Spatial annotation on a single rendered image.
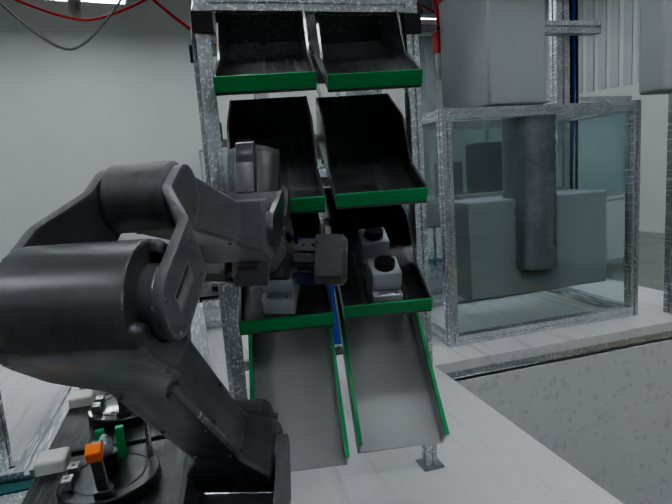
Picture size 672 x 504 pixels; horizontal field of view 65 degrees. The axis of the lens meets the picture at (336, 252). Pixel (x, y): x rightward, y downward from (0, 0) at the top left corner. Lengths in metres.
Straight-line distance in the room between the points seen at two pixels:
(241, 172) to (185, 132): 10.94
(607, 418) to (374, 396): 1.16
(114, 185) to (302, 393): 0.58
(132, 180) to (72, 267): 0.08
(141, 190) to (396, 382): 0.64
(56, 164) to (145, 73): 2.45
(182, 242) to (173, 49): 11.49
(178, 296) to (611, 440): 1.78
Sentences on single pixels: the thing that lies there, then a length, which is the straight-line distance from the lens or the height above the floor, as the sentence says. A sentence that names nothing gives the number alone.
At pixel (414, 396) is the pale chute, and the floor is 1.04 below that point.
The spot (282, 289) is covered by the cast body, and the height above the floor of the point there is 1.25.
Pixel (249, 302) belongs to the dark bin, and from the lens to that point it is 0.79.
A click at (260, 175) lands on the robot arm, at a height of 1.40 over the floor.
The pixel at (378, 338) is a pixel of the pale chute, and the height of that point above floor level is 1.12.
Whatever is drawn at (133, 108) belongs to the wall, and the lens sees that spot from 11.43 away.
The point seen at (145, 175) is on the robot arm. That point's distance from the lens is 0.31.
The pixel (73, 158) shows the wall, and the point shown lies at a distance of 11.32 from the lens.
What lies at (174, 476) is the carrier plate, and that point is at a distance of 0.88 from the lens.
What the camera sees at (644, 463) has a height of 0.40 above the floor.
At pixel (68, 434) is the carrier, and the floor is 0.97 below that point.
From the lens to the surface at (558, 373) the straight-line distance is 1.72.
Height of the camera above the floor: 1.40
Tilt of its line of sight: 9 degrees down
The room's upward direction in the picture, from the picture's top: 4 degrees counter-clockwise
